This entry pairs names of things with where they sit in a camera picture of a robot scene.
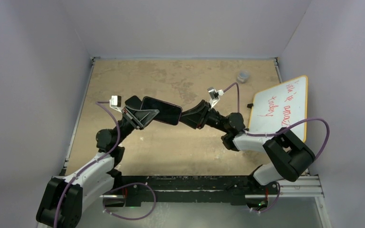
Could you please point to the black phone on table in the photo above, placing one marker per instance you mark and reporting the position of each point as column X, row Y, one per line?
column 134, row 102

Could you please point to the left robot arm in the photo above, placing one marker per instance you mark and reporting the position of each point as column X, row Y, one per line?
column 65, row 199

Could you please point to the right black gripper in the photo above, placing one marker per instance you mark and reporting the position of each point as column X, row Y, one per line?
column 197, row 117

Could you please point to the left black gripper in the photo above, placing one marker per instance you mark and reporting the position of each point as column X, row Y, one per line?
column 140, row 118

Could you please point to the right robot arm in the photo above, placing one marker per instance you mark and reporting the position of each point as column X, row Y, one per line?
column 289, row 156

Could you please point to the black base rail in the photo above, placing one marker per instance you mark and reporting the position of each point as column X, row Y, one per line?
column 236, row 190

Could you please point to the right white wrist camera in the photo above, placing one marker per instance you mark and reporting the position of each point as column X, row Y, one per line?
column 215, row 96

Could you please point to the whiteboard with yellow frame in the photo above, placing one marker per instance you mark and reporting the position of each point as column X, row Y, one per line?
column 279, row 106

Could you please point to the purple phone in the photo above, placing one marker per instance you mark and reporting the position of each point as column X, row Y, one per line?
column 168, row 113

